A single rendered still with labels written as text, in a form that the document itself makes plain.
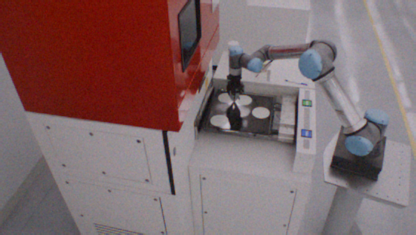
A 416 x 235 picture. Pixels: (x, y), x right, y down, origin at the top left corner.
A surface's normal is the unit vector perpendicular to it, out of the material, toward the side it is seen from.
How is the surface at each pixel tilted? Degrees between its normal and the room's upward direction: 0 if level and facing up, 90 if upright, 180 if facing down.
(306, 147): 0
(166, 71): 90
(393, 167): 0
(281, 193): 90
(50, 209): 0
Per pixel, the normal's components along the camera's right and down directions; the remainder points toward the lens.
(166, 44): -0.22, 0.62
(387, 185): -0.03, -0.77
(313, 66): -0.76, 0.40
